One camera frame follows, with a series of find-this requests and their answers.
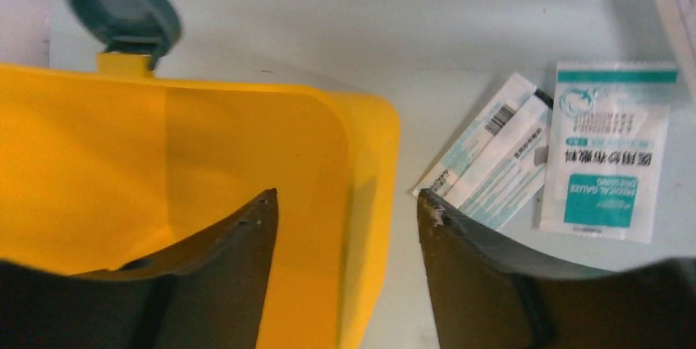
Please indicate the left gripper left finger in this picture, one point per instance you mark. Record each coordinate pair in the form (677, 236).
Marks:
(204, 291)

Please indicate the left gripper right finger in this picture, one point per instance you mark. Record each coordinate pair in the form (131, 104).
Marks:
(490, 291)

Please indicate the yellow medicine kit box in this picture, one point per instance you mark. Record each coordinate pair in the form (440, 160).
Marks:
(99, 169)

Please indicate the clear bag white gauze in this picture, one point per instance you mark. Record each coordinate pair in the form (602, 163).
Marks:
(678, 21)

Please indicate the grey kit latch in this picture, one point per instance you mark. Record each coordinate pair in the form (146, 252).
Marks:
(143, 27)

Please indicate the white long gauze packet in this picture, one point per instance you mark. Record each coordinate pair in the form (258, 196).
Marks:
(495, 166)

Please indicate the teal medical gauze packet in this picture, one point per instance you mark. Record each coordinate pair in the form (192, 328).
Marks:
(607, 138)

